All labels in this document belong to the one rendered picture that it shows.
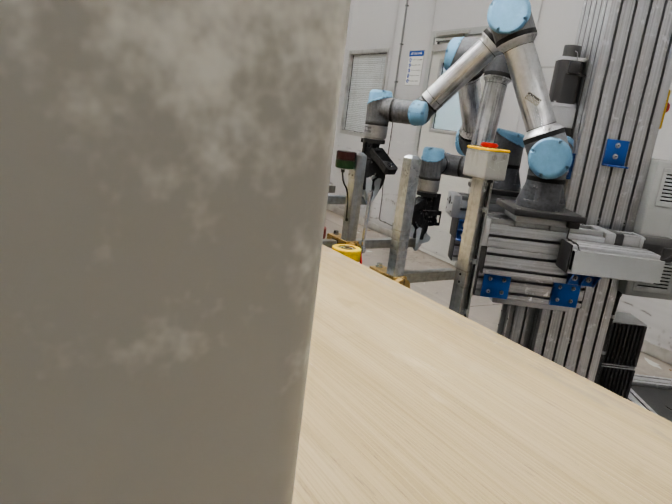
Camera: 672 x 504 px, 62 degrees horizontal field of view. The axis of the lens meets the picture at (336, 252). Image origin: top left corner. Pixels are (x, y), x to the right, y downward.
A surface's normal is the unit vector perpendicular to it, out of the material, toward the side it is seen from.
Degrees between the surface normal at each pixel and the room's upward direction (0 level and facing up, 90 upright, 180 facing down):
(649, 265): 90
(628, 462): 0
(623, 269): 90
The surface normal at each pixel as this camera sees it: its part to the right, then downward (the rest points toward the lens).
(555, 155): -0.32, 0.31
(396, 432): 0.12, -0.96
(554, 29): -0.88, 0.01
